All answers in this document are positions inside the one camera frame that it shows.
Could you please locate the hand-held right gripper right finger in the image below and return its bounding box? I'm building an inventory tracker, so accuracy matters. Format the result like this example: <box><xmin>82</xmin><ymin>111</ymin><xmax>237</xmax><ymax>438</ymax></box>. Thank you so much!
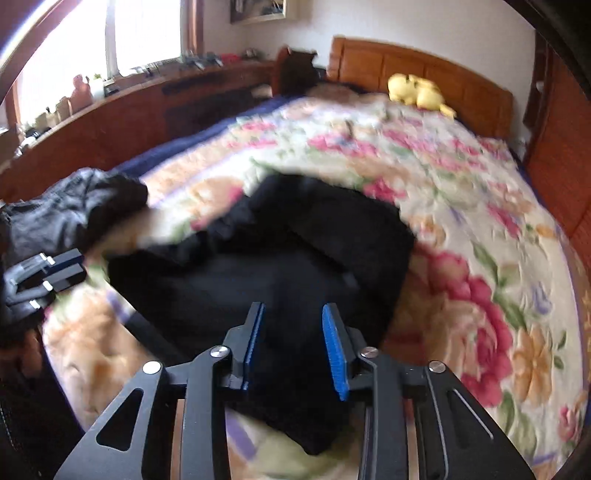
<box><xmin>321</xmin><ymin>302</ymin><xmax>536</xmax><ymax>480</ymax></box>

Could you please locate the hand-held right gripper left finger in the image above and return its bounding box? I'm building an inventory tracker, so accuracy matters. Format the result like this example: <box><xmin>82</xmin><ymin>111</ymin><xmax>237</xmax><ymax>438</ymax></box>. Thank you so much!
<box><xmin>53</xmin><ymin>301</ymin><xmax>267</xmax><ymax>480</ymax></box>

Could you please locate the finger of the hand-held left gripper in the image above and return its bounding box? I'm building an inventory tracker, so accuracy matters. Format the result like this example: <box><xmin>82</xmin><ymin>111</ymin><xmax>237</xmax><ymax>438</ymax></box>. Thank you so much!
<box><xmin>14</xmin><ymin>265</ymin><xmax>89</xmax><ymax>311</ymax></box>
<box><xmin>4</xmin><ymin>248</ymin><xmax>85</xmax><ymax>283</ymax></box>

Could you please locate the black coat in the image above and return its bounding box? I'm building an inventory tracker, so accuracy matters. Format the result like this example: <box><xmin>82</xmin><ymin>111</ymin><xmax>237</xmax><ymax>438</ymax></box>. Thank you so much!
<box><xmin>107</xmin><ymin>173</ymin><xmax>416</xmax><ymax>455</ymax></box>

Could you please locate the dark grey cloth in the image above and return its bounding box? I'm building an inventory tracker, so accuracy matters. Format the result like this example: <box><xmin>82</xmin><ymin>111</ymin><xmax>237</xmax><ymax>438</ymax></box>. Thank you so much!
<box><xmin>0</xmin><ymin>168</ymin><xmax>149</xmax><ymax>264</ymax></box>

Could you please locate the person's dark clothing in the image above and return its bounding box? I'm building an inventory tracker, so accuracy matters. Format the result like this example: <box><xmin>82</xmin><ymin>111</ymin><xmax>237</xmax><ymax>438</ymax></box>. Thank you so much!
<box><xmin>0</xmin><ymin>323</ymin><xmax>86</xmax><ymax>480</ymax></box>

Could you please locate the wooden desk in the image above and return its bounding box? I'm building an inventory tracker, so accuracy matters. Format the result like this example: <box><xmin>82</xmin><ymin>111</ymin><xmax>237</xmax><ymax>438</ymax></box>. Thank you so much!
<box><xmin>0</xmin><ymin>60</ymin><xmax>278</xmax><ymax>204</ymax></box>

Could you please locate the pink plush figure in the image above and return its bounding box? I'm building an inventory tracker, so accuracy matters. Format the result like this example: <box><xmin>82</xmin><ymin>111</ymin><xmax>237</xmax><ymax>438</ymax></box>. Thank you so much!
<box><xmin>69</xmin><ymin>74</ymin><xmax>93</xmax><ymax>107</ymax></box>

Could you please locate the blue bed sheet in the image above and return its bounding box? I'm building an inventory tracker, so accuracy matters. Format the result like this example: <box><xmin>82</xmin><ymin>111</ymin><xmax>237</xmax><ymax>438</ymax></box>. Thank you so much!
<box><xmin>111</xmin><ymin>95</ymin><xmax>296</xmax><ymax>178</ymax></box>

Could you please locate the floral blanket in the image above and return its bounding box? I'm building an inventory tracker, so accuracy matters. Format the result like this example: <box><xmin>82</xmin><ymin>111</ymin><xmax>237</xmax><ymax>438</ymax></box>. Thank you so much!
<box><xmin>41</xmin><ymin>90</ymin><xmax>585</xmax><ymax>480</ymax></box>

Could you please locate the window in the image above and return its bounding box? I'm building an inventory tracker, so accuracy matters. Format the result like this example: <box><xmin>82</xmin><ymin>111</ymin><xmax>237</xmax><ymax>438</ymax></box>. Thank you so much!
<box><xmin>0</xmin><ymin>0</ymin><xmax>204</xmax><ymax>134</ymax></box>

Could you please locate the black device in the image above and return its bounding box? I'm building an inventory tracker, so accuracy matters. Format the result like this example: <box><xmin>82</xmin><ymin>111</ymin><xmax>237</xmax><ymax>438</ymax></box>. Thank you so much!
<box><xmin>178</xmin><ymin>52</ymin><xmax>220</xmax><ymax>70</ymax></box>

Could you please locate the yellow plush toy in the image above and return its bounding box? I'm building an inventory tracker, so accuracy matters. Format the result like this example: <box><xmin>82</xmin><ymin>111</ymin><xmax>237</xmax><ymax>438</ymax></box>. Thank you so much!
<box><xmin>387</xmin><ymin>73</ymin><xmax>458</xmax><ymax>118</ymax></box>

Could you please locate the dark wooden chair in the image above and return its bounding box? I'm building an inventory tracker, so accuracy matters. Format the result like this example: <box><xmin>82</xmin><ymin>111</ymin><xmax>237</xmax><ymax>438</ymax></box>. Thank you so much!
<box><xmin>271</xmin><ymin>45</ymin><xmax>319</xmax><ymax>97</ymax></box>

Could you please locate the wooden louvered wardrobe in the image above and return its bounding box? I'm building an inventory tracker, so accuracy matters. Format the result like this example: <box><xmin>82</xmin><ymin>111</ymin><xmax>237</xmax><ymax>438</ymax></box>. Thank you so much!
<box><xmin>526</xmin><ymin>46</ymin><xmax>591</xmax><ymax>259</ymax></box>

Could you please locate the wooden bed headboard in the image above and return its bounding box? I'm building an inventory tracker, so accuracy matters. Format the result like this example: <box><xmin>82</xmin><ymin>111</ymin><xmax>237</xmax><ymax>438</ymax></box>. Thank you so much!
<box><xmin>325</xmin><ymin>36</ymin><xmax>515</xmax><ymax>139</ymax></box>

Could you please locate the wooden niche shelf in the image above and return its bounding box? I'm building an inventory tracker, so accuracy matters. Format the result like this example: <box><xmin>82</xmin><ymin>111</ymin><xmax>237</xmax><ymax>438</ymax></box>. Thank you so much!
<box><xmin>522</xmin><ymin>44</ymin><xmax>552</xmax><ymax>139</ymax></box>

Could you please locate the white wall shelf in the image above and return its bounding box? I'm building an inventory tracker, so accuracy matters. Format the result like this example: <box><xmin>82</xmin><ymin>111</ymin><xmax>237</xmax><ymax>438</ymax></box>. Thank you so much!
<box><xmin>230</xmin><ymin>0</ymin><xmax>288</xmax><ymax>25</ymax></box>

